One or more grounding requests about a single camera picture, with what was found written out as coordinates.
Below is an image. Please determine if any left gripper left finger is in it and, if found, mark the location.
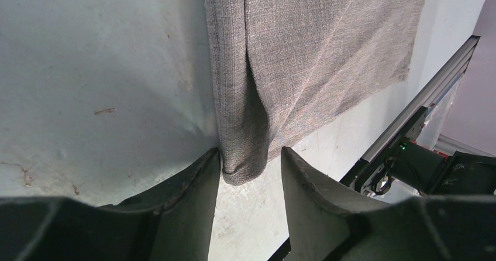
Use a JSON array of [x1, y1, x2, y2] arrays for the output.
[[1, 148, 221, 260]]

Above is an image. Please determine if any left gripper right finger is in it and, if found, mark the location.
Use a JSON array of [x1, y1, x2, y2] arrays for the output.
[[281, 147, 495, 260]]

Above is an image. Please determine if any grey cloth napkin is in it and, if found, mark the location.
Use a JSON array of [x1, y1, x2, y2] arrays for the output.
[[205, 0, 425, 186]]

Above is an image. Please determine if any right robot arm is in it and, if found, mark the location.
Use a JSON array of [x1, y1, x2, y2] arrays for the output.
[[353, 139, 495, 195]]

